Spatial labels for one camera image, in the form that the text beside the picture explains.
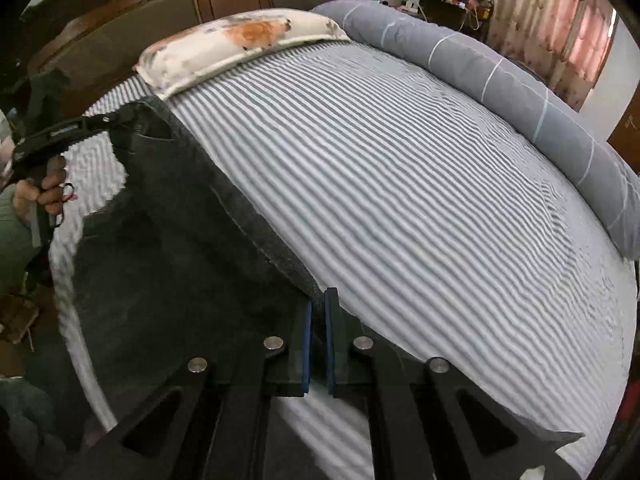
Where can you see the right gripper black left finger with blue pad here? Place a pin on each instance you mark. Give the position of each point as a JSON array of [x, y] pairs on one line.
[[209, 419]]

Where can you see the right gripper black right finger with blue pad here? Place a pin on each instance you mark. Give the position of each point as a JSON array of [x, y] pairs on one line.
[[427, 420]]

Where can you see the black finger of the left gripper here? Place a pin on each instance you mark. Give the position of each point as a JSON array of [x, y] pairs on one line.
[[124, 117]]

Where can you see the black denim pants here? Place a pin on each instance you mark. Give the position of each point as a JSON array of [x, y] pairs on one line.
[[178, 265]]

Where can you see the person's left hand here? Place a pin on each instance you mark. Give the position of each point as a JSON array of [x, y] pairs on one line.
[[48, 193]]

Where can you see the floral cream pillow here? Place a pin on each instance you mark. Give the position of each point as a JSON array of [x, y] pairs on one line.
[[183, 60]]

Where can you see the dark wooden headboard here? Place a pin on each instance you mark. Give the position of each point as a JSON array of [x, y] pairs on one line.
[[97, 43]]

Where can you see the grey white striped bed sheet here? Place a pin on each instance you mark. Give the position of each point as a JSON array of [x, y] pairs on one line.
[[440, 226]]

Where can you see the grey rolled duvet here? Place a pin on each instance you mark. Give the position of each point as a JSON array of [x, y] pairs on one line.
[[599, 174]]

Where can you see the brown wooden door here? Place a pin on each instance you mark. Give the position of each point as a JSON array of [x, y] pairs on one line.
[[625, 139]]

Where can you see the pink patterned curtain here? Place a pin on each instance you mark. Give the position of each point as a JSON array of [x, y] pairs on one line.
[[564, 42]]

